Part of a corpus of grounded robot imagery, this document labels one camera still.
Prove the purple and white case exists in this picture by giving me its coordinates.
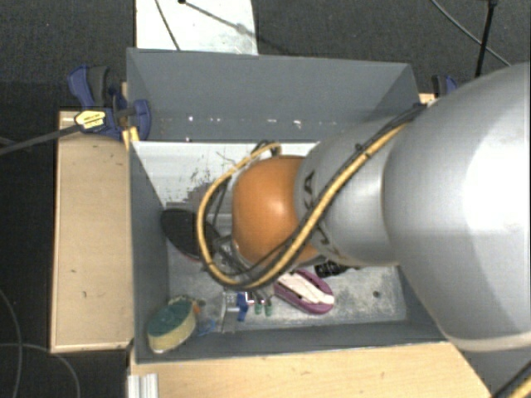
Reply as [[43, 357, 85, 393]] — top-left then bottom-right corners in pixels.
[[273, 268, 335, 316]]

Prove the black oval object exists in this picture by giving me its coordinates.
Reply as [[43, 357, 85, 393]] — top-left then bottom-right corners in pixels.
[[160, 207, 222, 264]]

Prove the yellow and green round sponge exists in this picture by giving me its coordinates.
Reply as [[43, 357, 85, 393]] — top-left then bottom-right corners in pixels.
[[146, 296, 197, 354]]

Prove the pale wood board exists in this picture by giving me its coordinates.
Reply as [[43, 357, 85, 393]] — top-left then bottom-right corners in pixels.
[[49, 109, 136, 354]]

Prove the small black object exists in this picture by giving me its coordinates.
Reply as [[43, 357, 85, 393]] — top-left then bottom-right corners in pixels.
[[314, 260, 350, 279]]

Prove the clear blue plastic object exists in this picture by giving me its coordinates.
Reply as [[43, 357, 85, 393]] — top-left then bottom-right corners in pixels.
[[191, 298, 218, 337]]

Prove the grey metal bin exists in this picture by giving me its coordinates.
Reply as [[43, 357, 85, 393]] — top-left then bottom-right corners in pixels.
[[125, 47, 447, 365]]

